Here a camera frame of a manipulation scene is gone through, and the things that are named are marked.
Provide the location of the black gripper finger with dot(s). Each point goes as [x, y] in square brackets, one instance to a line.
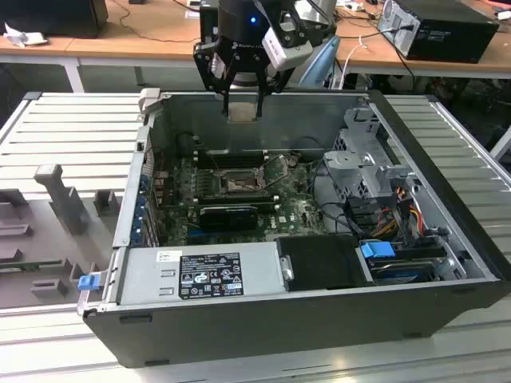
[275, 81]
[209, 72]

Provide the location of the square silver CPU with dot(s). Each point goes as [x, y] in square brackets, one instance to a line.
[242, 111]

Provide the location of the thin metal locking lever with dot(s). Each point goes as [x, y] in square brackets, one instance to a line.
[217, 152]
[276, 181]

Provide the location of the black RAM slot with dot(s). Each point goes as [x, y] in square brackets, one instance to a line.
[231, 155]
[235, 194]
[231, 163]
[239, 203]

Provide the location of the CPU socket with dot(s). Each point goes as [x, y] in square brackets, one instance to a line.
[239, 183]

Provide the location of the blue expansion slot clip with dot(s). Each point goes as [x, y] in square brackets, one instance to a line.
[138, 234]
[145, 182]
[141, 209]

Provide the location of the small black PC tower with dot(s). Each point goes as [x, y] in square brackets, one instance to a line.
[208, 20]

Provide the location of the long wooden desk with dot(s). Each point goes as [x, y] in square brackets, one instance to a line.
[139, 48]

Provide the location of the round coin cell battery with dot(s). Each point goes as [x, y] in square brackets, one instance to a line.
[293, 160]

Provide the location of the small white adaptor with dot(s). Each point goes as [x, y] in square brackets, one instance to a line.
[353, 6]

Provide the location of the grey metal drive cage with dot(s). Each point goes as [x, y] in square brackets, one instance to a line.
[347, 163]

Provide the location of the green motherboard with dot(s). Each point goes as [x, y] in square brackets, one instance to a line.
[287, 215]

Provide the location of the black graphics card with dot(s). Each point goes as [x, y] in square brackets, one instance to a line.
[227, 218]

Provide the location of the large black box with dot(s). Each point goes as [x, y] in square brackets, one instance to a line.
[52, 16]

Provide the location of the short wooden desk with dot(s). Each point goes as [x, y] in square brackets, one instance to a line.
[36, 51]

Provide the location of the black desktop PC lying flat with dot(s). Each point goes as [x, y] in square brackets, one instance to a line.
[451, 36]

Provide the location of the black plastic air shroud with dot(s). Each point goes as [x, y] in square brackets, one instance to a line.
[319, 263]

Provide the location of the crumpled white paper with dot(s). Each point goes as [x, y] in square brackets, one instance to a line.
[24, 38]

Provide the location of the hard disk in blue carrier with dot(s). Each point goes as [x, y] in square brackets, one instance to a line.
[377, 251]

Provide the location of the grey power supply unit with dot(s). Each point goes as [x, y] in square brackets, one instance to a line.
[139, 279]

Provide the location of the grey parts rack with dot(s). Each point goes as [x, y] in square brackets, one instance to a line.
[40, 239]

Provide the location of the blue case latch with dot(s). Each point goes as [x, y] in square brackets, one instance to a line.
[88, 283]

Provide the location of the black open PC case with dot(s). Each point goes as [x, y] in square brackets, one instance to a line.
[239, 335]

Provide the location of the green RAM stick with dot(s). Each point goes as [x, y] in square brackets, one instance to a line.
[24, 266]

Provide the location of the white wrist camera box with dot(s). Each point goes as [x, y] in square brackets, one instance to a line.
[279, 50]

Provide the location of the black plastic disk rail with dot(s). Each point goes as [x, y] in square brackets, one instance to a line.
[423, 252]

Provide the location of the white metal frame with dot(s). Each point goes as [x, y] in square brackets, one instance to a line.
[502, 143]

